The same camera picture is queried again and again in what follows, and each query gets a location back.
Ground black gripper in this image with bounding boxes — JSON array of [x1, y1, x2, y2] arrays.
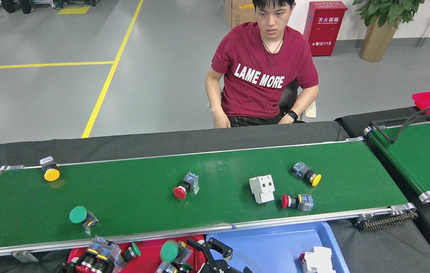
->
[[186, 237, 254, 273]]

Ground black angled guide frame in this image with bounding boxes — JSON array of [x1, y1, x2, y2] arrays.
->
[[370, 104, 430, 144]]

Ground red fire extinguisher cabinet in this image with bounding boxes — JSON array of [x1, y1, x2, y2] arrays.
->
[[303, 1, 348, 56]]

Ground white circuit breaker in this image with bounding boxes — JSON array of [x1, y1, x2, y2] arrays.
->
[[249, 174, 276, 204], [299, 246, 337, 273]]

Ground red plastic tray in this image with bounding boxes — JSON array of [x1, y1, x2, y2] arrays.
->
[[67, 235, 207, 273]]

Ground short green conveyor belt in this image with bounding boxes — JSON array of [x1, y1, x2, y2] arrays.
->
[[363, 118, 430, 204]]

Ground potted plant in gold pot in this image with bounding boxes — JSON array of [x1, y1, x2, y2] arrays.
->
[[353, 0, 425, 63]]

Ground yellow push button switch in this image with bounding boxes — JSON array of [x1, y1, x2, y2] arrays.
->
[[291, 161, 322, 187], [39, 156, 61, 182]]

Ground blue plastic tray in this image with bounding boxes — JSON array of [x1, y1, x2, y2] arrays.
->
[[205, 221, 350, 273]]

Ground brown cardboard box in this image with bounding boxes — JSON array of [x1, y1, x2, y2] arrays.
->
[[225, 0, 259, 30]]

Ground long green conveyor belt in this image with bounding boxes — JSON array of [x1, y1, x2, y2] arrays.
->
[[0, 136, 419, 264]]

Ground background person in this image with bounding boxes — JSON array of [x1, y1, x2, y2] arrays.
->
[[1, 0, 33, 14]]

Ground person's right hand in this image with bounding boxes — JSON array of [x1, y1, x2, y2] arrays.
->
[[214, 111, 231, 129]]

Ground black conveyor drive chain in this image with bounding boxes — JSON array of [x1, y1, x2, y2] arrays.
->
[[356, 212, 419, 231]]

